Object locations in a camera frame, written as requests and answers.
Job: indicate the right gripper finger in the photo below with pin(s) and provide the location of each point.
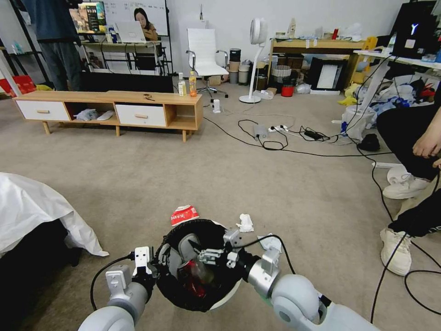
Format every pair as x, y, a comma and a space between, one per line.
212, 261
210, 253

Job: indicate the red clear plastic bottle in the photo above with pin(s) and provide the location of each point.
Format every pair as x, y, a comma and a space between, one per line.
196, 279

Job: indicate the white bin with black bag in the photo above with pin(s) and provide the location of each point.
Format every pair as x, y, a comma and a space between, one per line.
172, 293

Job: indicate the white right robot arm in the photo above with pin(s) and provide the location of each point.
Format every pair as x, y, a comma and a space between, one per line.
296, 303

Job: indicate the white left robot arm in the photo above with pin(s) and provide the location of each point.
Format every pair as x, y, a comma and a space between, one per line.
113, 310

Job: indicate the grey object in bin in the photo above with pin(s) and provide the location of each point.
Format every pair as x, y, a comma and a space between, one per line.
187, 246

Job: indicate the crumpled white paper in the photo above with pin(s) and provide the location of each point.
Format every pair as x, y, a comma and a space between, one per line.
270, 242

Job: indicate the crumpled white tissue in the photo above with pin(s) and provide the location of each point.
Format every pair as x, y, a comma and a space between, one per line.
245, 223

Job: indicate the crumpled red white carton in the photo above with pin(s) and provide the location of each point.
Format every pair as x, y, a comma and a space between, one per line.
184, 215

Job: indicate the bed with white sheet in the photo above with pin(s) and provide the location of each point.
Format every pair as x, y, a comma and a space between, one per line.
31, 210

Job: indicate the white flat power strip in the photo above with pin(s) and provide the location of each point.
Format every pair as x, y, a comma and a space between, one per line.
278, 128

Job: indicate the black power adapter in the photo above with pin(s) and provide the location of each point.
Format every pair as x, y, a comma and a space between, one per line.
313, 134

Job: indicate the white tower power strip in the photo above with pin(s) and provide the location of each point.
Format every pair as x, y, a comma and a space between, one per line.
216, 106

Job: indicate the white shoe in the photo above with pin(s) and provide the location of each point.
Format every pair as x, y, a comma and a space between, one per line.
404, 188
396, 251

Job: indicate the white slipper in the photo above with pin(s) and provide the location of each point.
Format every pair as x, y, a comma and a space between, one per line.
106, 116

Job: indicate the clear bottle with yellow label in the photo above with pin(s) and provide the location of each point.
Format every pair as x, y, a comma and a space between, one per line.
182, 88

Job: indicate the orange drink bottle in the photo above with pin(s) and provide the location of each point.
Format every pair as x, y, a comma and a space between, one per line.
193, 86

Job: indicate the small dark item on cabinet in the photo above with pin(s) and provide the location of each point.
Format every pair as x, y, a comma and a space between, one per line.
149, 97

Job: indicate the black shoe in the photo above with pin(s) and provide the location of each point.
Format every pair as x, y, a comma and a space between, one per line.
369, 142

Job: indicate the clear plastic bag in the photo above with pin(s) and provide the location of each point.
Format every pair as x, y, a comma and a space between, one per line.
86, 114

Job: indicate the red bucket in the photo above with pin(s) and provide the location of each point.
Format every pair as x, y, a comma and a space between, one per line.
287, 91

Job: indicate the wooden cabinet with white drawers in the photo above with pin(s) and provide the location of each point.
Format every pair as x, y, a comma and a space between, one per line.
103, 100

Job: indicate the stacked round containers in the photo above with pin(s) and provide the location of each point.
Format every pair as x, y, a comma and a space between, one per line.
235, 65

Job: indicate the long black panel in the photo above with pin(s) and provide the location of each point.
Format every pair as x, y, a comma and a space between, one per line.
127, 82

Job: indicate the yellow bag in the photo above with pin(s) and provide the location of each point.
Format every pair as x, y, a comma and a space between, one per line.
348, 96

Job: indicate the seated person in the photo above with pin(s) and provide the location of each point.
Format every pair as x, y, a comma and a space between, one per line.
403, 138

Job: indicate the white office chair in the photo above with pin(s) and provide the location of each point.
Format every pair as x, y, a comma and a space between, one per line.
205, 51

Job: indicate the black framed white board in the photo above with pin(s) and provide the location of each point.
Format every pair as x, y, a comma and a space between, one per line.
327, 74

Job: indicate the office desk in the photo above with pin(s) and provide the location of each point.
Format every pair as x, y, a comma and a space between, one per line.
117, 46

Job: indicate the white standing fan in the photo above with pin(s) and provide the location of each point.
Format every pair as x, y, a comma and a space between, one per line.
257, 31

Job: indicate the red box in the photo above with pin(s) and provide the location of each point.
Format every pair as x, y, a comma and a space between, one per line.
22, 84

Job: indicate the wooden shelf table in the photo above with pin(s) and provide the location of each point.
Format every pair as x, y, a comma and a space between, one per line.
317, 44

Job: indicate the person at desk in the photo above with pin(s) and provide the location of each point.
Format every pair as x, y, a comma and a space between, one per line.
146, 27

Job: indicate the white laptop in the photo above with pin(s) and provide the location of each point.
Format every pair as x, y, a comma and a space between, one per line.
130, 32

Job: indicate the whiteboard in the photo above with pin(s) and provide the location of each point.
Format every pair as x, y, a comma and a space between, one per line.
155, 10

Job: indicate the white desk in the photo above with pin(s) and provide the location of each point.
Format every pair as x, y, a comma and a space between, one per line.
386, 57

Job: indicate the standing person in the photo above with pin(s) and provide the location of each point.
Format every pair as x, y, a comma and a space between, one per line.
57, 41

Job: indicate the computer monitor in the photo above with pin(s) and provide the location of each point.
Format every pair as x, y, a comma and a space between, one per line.
90, 17

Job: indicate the black computer tower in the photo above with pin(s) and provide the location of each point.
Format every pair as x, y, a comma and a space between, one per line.
411, 31

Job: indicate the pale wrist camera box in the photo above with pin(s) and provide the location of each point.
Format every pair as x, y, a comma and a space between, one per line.
143, 257
231, 238

